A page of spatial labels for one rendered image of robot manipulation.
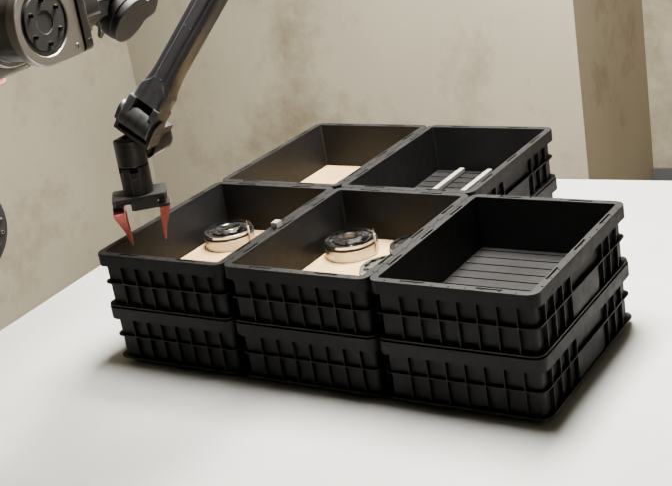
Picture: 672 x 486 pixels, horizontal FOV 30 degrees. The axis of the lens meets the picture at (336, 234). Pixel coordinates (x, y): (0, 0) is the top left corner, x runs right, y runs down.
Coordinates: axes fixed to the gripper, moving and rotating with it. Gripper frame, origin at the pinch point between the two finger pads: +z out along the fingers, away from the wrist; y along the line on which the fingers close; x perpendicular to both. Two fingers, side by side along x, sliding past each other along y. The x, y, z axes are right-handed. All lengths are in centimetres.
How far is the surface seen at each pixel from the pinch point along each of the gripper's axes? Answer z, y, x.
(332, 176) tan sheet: 10, -41, -48
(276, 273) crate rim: 0.9, -21.7, 28.4
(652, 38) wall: 32, -182, -213
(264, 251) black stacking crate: 2.4, -20.8, 12.8
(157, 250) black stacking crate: 6.4, -0.5, -9.7
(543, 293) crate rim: 1, -60, 57
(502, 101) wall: 33, -112, -168
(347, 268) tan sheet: 10.3, -35.7, 8.9
